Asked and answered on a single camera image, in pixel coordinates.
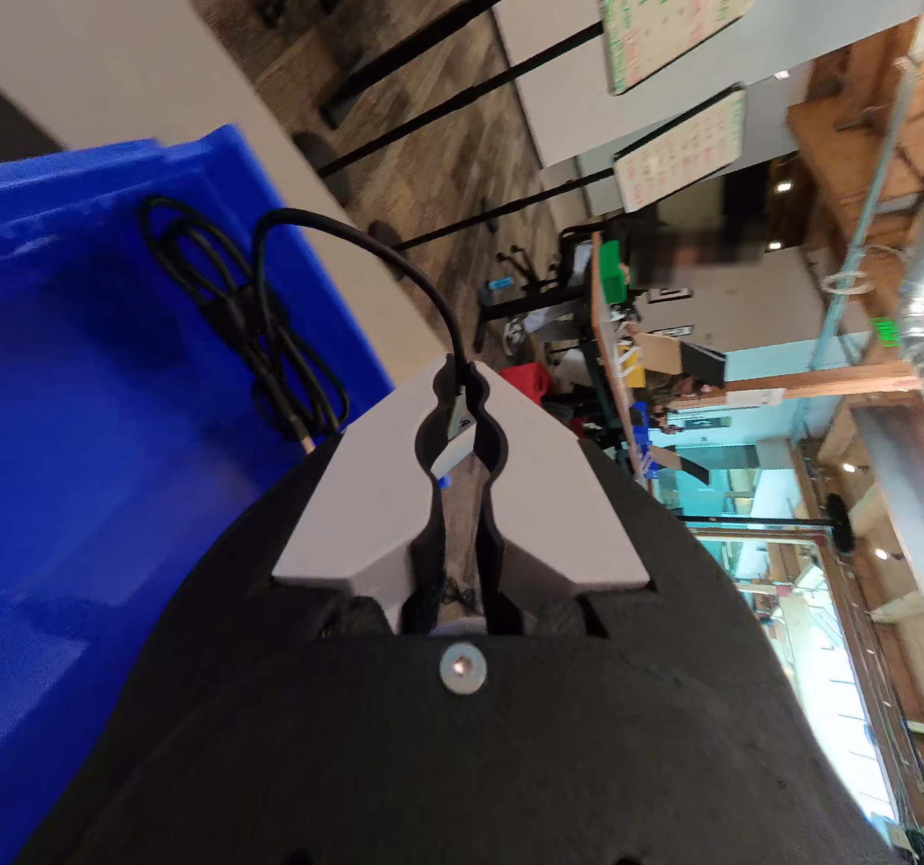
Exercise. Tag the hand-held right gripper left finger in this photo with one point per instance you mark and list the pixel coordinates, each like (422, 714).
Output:
(354, 511)

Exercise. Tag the green plastic bin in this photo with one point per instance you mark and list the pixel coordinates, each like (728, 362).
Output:
(612, 273)

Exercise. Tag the red bag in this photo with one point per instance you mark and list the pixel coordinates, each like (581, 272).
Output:
(527, 381)

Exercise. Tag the blue plastic bin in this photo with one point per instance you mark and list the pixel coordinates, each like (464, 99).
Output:
(108, 446)

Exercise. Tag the grey usb hub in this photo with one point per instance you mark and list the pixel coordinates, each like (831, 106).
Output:
(453, 457)

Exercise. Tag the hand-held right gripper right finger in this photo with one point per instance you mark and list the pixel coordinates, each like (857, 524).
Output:
(563, 511)

